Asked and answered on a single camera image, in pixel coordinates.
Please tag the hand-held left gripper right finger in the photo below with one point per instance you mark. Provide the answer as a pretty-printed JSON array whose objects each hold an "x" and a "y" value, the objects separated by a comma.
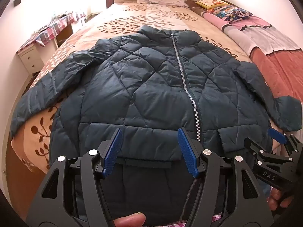
[{"x": 187, "y": 153}]

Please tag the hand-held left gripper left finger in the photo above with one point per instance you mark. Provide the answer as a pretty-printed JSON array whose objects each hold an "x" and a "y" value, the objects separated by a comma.
[{"x": 113, "y": 152}]

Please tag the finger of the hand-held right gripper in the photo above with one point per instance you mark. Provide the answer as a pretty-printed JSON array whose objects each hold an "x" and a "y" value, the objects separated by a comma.
[
  {"x": 255, "y": 146},
  {"x": 277, "y": 136}
]

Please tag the dark teal quilted jacket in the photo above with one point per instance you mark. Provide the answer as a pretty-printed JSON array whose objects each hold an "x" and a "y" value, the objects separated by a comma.
[{"x": 142, "y": 87}]

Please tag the person's right hand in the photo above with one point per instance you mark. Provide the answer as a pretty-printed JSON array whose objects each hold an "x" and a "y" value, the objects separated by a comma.
[{"x": 278, "y": 197}]

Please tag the person's left hand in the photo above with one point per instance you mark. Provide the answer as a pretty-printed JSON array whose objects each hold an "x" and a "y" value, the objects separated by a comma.
[{"x": 130, "y": 220}]

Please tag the pink patchwork blanket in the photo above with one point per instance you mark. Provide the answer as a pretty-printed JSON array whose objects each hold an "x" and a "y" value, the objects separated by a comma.
[{"x": 267, "y": 45}]

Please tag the white drawer cabinet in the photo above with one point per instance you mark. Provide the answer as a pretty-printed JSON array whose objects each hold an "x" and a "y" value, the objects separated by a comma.
[{"x": 30, "y": 58}]

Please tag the cartoon print pillow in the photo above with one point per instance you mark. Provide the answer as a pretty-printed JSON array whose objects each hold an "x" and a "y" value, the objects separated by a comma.
[{"x": 230, "y": 13}]

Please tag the yellow printed cushion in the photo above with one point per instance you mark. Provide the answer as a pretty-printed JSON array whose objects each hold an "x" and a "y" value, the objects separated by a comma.
[{"x": 214, "y": 2}]

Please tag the light grey cloth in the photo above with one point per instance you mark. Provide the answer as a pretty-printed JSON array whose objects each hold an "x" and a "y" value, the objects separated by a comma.
[{"x": 161, "y": 1}]

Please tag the dark wall switch plate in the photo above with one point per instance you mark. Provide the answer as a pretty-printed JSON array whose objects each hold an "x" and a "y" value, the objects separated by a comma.
[{"x": 18, "y": 1}]

